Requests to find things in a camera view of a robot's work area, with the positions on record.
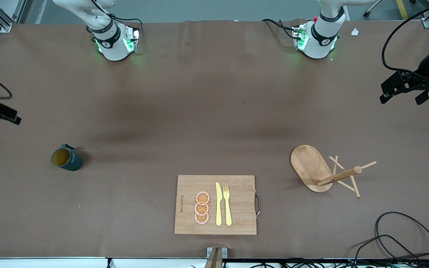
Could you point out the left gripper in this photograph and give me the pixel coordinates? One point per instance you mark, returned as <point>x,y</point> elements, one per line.
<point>422,75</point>

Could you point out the dark teal cup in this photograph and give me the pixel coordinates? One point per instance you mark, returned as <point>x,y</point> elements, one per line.
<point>73,163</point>

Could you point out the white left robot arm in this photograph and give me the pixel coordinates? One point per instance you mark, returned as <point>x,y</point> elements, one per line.
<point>320,44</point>

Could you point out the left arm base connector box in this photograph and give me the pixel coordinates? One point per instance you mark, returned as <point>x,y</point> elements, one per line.
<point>299,37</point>

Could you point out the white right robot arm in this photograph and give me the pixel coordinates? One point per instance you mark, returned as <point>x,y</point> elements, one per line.
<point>112,48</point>

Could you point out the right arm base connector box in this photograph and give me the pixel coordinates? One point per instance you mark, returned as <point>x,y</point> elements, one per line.
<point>132,39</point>

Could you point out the wooden mug rack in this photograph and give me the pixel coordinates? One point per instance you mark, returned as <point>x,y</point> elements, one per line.
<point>307,163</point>

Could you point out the white paper scrap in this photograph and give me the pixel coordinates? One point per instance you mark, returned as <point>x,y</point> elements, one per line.
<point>355,32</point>

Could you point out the chair base leg with caster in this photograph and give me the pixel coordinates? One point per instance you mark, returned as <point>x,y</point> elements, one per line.
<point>367,14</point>

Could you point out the brown table cover sheet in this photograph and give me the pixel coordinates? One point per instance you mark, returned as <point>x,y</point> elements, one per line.
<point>214,111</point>

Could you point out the wooden cutting board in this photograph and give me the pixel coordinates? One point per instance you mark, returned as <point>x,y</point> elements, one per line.
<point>237,201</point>

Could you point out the orange slice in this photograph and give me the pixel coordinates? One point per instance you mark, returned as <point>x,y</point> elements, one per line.
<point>201,218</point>
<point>202,198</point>

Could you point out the yellow plastic fork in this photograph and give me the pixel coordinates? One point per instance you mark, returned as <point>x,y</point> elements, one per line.
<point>228,212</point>

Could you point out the yellow plastic knife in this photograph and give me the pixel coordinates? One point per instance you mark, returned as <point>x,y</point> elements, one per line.
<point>218,208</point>

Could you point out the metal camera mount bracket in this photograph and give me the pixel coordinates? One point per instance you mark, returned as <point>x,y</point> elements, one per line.
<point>216,257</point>

